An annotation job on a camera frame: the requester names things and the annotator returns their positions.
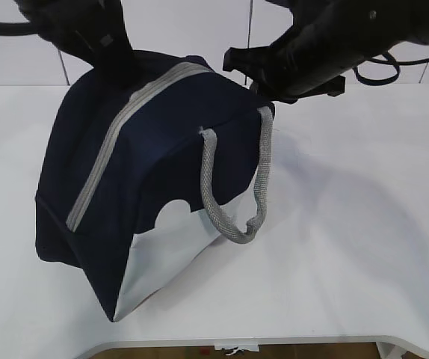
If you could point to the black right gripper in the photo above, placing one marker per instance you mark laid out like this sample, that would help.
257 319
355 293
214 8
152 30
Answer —
296 65

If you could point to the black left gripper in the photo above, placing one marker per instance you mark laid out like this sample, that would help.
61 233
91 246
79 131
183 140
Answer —
95 32

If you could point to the navy blue lunch bag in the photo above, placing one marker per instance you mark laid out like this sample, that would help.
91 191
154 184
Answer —
137 182

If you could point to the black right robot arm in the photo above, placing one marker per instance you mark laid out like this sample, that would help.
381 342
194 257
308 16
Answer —
363 32

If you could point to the white paper scrap under table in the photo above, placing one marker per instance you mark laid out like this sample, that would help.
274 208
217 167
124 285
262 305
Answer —
230 349

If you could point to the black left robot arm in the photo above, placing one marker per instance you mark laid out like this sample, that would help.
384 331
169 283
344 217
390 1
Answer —
31 11

